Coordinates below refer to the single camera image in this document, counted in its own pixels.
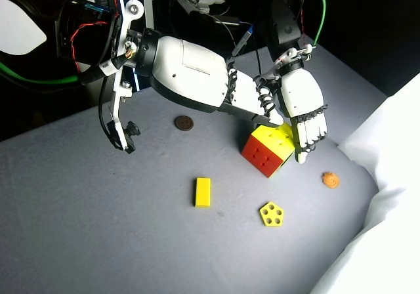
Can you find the Rubik's cube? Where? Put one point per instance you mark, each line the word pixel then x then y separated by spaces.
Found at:
pixel 262 153

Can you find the dark chocolate sandwich cookie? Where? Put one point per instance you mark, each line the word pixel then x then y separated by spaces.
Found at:
pixel 183 123

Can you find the yellow rectangular block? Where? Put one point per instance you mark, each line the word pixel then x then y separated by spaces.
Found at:
pixel 202 192

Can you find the yellow pentagon block with holes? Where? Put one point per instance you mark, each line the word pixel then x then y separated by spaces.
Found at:
pixel 264 212

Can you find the orange swirl cookie toy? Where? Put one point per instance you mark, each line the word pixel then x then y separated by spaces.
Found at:
pixel 330 180

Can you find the grey table cloth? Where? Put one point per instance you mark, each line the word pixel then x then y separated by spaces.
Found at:
pixel 98 225

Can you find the white backdrop cloth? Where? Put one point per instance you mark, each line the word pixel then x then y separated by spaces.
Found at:
pixel 393 176

